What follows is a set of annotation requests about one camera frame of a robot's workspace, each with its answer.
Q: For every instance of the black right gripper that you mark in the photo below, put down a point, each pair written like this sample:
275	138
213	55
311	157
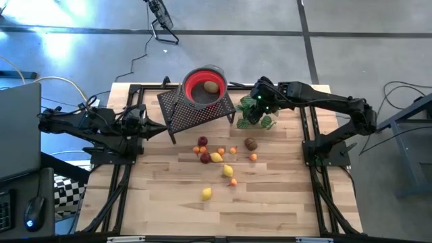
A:
265	101

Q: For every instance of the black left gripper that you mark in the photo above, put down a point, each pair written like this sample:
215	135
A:
135	121

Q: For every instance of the brown kiwi fruit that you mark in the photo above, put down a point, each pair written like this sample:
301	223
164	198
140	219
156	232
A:
250	144

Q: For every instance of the red collapsible colander grey rim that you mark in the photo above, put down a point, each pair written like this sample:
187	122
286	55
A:
189	86

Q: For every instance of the olive green kiwi fruit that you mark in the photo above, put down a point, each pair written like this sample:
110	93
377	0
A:
211	86

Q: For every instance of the yellow lemon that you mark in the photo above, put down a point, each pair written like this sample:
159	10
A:
228	170
206	194
216	157

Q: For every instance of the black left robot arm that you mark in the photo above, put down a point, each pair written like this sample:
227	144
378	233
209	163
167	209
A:
77	126

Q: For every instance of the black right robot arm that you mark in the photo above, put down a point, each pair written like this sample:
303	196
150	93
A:
320	98

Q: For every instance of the green plant white pot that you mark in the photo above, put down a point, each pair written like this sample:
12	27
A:
242	123

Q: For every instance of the black perforated metal rack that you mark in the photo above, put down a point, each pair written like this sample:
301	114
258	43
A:
202	116

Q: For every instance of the grey power adapter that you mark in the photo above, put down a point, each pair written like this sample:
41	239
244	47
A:
95	102

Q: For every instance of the black white checkerboard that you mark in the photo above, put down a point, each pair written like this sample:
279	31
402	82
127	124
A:
67	195

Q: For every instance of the grey laptop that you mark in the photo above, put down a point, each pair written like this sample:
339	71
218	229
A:
20	131

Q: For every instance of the black flat bar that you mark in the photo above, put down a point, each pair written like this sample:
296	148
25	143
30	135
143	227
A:
20	75

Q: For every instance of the dark grey desk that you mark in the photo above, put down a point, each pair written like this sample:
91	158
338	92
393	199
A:
20	189

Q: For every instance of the black computer mouse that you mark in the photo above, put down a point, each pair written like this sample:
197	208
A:
33	214

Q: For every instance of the dark blue metal table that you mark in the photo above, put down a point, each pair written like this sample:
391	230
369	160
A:
410	158

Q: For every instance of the black keyboard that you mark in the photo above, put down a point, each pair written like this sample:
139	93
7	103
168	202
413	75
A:
6	212

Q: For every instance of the black aluminium table frame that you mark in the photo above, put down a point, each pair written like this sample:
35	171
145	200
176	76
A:
246	87

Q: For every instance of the white metal bracket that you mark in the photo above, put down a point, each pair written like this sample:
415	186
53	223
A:
314	240
125	239

